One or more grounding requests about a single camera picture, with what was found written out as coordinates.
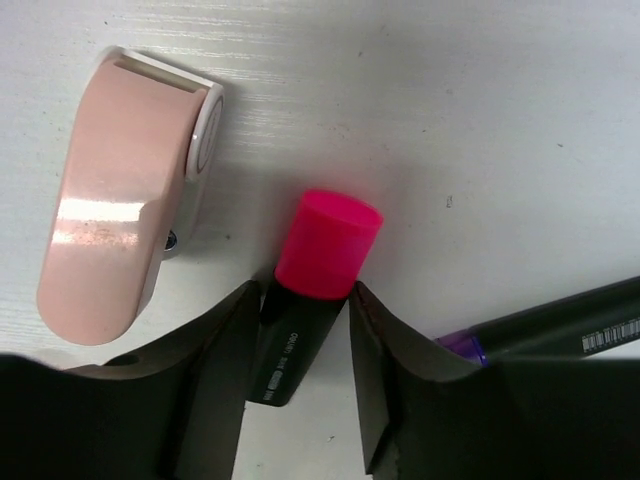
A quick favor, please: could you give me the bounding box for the pink correction tape dispenser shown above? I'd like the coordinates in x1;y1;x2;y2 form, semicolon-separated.
37;46;225;346

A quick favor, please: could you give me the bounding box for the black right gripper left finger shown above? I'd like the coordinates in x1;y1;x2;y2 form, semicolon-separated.
1;281;261;479

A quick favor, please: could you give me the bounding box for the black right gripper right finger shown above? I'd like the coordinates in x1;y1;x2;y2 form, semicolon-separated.
349;283;639;479

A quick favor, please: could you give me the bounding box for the pink highlighter marker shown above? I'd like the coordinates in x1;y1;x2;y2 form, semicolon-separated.
247;189;384;407

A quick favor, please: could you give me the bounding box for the purple highlighter marker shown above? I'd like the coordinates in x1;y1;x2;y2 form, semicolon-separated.
436;277;639;366

